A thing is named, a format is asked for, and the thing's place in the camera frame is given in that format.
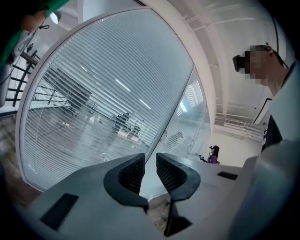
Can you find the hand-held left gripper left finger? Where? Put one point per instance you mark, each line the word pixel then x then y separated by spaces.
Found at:
pixel 93 211

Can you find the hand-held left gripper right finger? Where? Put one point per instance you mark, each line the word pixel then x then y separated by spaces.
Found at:
pixel 211 199

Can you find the white ceiling air vent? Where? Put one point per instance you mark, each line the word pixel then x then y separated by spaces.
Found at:
pixel 234 123

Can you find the person's black shirt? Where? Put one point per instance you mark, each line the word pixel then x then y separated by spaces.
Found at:
pixel 273 133

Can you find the white ceiling light panel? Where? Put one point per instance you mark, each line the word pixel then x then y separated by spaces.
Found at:
pixel 263 112

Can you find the person's head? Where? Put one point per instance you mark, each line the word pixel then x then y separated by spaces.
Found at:
pixel 274 77

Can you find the black stair railing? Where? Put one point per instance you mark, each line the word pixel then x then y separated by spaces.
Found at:
pixel 28 57

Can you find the round ceiling lamp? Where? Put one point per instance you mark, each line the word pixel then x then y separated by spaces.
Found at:
pixel 55 17

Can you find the black head-mounted camera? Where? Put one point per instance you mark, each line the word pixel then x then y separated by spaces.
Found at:
pixel 237 63

